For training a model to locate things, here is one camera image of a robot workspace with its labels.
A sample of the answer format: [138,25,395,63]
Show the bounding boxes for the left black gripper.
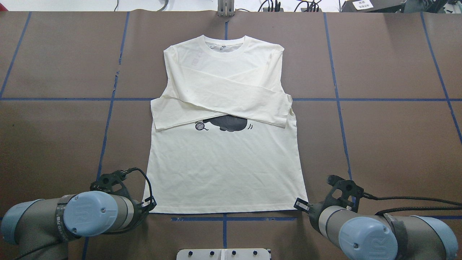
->
[131,196,157,224]

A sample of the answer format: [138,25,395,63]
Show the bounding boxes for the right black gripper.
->
[294,198,324,228]

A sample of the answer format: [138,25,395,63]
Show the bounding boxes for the cream long-sleeve cat shirt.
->
[144,35,308,214]

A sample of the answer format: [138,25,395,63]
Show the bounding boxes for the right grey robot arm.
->
[294,198,459,260]

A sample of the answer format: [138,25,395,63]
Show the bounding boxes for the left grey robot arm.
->
[1,191,157,260]

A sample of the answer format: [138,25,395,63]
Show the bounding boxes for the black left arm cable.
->
[123,168,153,203]

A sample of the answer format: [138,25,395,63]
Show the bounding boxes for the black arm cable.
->
[361,193,462,216]
[123,168,153,203]

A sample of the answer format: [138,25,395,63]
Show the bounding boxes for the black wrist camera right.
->
[324,175,364,213]

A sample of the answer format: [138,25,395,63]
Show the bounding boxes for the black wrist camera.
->
[324,175,364,213]
[90,169,131,198]

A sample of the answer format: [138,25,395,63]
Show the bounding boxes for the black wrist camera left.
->
[90,169,131,198]

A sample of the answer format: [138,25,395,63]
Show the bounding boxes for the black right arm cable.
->
[361,193,462,216]

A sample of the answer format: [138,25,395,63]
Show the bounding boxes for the white camera mast with base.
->
[176,248,272,260]

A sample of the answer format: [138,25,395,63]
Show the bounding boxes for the aluminium frame post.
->
[217,0,235,17]

